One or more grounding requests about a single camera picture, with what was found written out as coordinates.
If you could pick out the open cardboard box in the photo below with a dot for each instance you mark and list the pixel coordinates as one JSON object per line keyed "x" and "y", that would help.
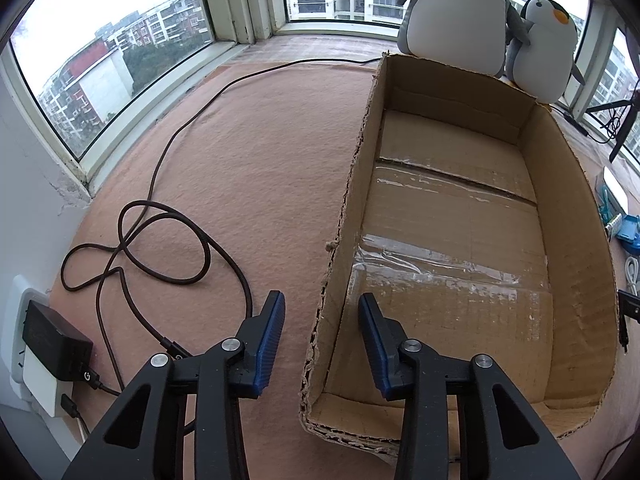
{"x": 469, "y": 218}

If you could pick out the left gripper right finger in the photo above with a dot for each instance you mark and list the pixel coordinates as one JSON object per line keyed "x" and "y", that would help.
{"x": 501, "y": 435}

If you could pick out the black tripod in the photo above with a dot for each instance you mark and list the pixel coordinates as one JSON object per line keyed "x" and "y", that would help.
{"x": 618, "y": 118}

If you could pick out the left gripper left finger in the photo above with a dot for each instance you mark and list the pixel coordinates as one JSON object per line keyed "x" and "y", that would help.
{"x": 141, "y": 435}

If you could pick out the small plush penguin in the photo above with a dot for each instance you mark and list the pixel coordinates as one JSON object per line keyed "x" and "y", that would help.
{"x": 543, "y": 67}

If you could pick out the black power adapter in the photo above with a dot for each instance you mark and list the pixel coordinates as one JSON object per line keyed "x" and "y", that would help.
{"x": 61, "y": 348}

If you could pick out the white wall socket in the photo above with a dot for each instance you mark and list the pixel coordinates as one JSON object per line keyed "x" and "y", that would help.
{"x": 29, "y": 379}

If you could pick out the blue folding phone stand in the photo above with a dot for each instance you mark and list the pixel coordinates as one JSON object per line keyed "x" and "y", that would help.
{"x": 629, "y": 234}

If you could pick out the large plush penguin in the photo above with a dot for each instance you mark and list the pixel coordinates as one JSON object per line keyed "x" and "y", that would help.
{"x": 469, "y": 34}

